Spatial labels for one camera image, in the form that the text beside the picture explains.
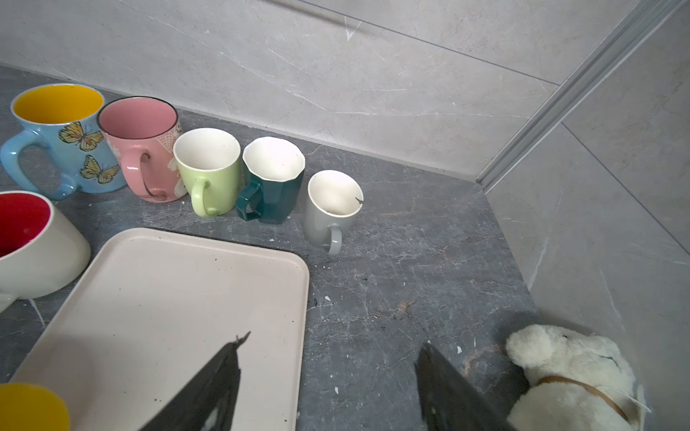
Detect pink cartoon mug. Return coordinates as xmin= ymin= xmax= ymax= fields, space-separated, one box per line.
xmin=97 ymin=96 xmax=187 ymax=203

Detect white mug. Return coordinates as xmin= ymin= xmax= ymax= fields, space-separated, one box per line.
xmin=1 ymin=190 xmax=91 ymax=311

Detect beige serving tray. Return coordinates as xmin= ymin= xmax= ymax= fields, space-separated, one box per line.
xmin=14 ymin=228 xmax=309 ymax=430

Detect grey mug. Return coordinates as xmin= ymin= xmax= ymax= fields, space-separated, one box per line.
xmin=303 ymin=170 xmax=364 ymax=256

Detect white plush toy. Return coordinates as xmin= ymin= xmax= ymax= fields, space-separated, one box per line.
xmin=506 ymin=324 xmax=648 ymax=430

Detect blue mug yellow inside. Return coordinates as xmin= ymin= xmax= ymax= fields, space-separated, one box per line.
xmin=1 ymin=83 xmax=126 ymax=200

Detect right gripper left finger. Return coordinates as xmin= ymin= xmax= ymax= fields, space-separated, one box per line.
xmin=143 ymin=335 xmax=249 ymax=431

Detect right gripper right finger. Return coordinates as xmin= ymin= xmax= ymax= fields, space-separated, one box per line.
xmin=414 ymin=343 xmax=513 ymax=431

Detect light green mug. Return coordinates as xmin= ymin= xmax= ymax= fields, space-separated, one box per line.
xmin=174 ymin=128 xmax=241 ymax=217

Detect dark green mug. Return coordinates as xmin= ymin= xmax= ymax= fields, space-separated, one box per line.
xmin=235 ymin=136 xmax=305 ymax=224

